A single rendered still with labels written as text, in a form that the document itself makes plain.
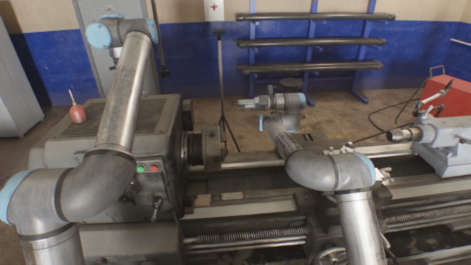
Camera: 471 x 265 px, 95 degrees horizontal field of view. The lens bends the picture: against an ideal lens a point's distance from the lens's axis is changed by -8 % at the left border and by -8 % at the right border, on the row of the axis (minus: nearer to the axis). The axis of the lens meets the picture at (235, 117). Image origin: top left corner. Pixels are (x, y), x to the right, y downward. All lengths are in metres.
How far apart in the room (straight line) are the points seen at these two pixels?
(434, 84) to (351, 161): 3.28
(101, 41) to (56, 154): 0.54
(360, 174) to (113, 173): 0.69
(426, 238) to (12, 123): 4.89
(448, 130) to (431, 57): 4.23
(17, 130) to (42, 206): 3.97
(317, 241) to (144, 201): 0.88
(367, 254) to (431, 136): 1.09
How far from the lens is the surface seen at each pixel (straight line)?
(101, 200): 0.57
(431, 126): 1.79
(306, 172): 0.79
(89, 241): 1.46
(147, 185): 1.14
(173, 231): 1.32
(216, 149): 1.19
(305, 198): 1.38
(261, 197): 1.40
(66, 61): 4.92
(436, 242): 2.17
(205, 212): 1.34
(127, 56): 0.78
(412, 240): 2.08
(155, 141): 1.04
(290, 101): 1.24
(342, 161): 0.81
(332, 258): 1.41
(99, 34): 0.93
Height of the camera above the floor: 1.89
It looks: 30 degrees down
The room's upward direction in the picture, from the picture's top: 1 degrees counter-clockwise
